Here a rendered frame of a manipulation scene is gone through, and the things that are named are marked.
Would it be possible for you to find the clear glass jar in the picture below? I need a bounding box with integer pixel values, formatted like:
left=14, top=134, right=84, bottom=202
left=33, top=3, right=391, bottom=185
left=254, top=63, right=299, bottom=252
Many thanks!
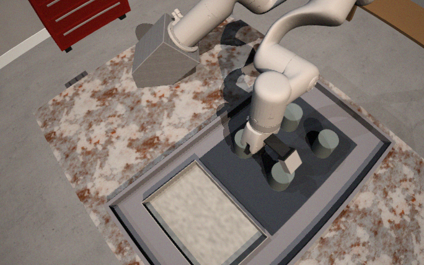
left=268, top=162, right=295, bottom=191
left=312, top=129, right=339, bottom=159
left=280, top=103, right=303, bottom=132
left=234, top=129, right=253, bottom=159

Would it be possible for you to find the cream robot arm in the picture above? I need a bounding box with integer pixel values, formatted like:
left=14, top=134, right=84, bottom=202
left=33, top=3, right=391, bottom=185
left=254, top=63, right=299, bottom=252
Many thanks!
left=167, top=0, right=374, bottom=174

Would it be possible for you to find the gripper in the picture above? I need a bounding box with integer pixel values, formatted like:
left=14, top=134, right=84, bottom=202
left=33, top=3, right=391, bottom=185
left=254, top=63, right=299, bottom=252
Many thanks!
left=241, top=121, right=280, bottom=156

